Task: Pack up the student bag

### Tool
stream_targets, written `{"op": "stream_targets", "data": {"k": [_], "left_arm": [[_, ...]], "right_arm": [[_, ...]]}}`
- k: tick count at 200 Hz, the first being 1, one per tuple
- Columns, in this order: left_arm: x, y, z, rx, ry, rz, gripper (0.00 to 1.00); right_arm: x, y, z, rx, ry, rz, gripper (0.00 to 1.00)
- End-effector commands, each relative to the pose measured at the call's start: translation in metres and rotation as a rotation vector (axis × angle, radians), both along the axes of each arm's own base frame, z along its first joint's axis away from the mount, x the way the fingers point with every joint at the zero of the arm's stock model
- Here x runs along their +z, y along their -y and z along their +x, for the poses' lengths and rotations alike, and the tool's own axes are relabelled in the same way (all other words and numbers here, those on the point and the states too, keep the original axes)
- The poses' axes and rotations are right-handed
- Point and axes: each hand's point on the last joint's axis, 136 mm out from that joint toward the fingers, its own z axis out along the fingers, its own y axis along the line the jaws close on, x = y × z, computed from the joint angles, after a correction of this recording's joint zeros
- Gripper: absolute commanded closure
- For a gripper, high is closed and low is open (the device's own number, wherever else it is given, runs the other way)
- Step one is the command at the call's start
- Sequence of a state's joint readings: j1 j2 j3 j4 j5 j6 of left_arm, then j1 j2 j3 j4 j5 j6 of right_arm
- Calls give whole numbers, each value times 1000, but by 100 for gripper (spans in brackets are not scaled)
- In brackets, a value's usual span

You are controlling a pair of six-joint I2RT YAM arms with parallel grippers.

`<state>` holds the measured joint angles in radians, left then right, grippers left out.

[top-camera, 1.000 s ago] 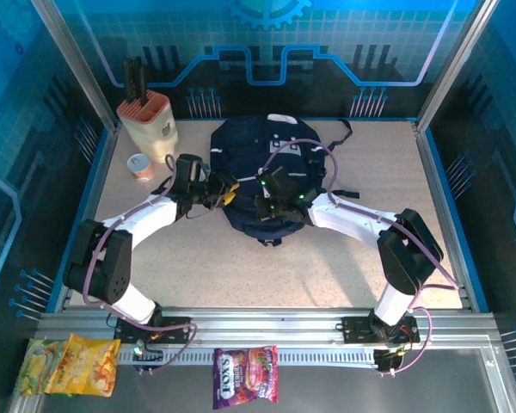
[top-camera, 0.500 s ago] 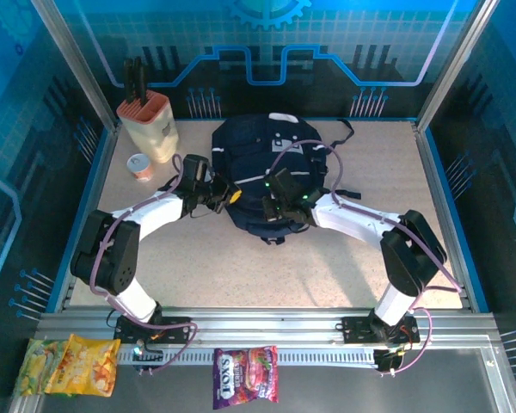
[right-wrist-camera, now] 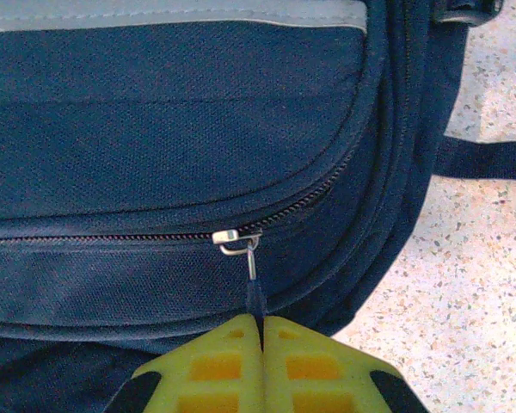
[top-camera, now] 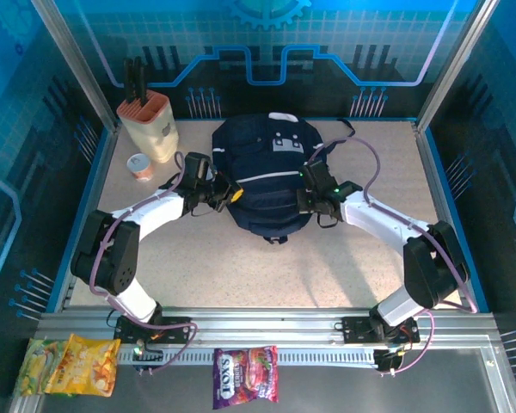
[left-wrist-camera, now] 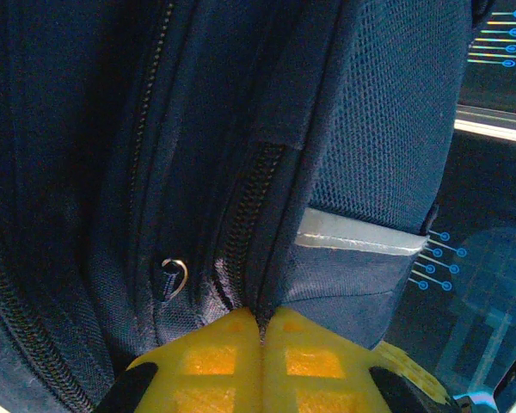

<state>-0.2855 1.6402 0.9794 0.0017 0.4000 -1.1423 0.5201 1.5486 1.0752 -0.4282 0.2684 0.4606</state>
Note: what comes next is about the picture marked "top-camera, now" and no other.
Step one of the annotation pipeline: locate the aluminium mounting rail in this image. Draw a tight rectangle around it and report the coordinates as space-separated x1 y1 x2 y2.
34 305 498 345

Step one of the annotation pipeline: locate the purple Fox's candy bag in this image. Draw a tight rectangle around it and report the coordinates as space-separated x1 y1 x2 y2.
212 345 280 410

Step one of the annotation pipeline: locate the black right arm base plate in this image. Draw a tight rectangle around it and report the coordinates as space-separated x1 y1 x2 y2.
341 316 421 345

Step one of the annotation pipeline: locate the aluminium left frame post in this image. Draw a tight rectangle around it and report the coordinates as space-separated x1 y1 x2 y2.
30 0 120 133

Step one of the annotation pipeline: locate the aluminium right frame post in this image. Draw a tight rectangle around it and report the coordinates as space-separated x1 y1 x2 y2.
415 0 501 133

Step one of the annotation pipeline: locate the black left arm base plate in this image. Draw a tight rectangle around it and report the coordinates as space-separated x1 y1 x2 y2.
114 316 193 345

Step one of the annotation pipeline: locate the aluminium frame post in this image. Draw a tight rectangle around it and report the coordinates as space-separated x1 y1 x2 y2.
415 0 501 133
30 0 120 133

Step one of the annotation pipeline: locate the green yellow snack bag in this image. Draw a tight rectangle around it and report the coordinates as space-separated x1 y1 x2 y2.
13 338 70 397

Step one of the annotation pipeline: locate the yellow chips bag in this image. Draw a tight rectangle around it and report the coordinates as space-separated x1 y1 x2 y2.
45 333 121 398

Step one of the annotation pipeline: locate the beige knife block terracotta top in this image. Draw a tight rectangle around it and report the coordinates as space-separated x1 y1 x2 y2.
115 89 180 163

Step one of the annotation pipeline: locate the white slotted cable duct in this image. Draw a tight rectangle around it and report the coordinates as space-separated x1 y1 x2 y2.
118 346 378 367

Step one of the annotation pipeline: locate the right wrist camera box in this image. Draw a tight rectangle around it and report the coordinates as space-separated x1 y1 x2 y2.
299 161 333 191

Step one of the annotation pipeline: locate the navy blue backpack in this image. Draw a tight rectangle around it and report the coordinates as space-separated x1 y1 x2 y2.
211 111 356 245

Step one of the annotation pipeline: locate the black-handled knife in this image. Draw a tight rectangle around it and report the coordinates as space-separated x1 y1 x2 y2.
123 57 134 104
138 60 150 107
131 58 142 106

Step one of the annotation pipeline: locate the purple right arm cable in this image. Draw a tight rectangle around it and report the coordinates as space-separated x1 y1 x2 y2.
307 136 478 375

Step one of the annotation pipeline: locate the small pull-tab food can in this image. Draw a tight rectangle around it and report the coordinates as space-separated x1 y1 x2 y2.
126 153 155 183

